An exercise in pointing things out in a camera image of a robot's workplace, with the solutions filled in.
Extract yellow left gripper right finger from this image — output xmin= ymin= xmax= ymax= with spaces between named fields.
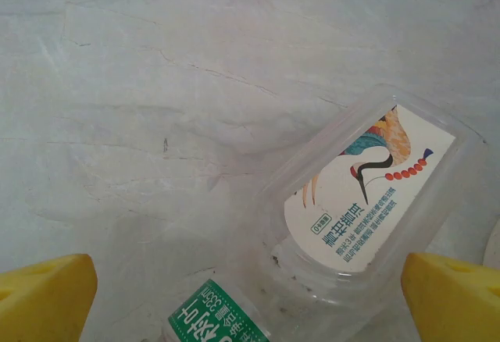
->
xmin=401 ymin=251 xmax=500 ymax=342

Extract clear bottle green label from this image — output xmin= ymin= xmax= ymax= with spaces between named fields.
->
xmin=160 ymin=269 xmax=273 ymax=342

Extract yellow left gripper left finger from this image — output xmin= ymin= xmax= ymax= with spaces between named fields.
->
xmin=0 ymin=253 xmax=98 ymax=342

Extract clear plastic box crane label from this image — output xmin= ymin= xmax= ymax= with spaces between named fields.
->
xmin=252 ymin=83 xmax=489 ymax=342

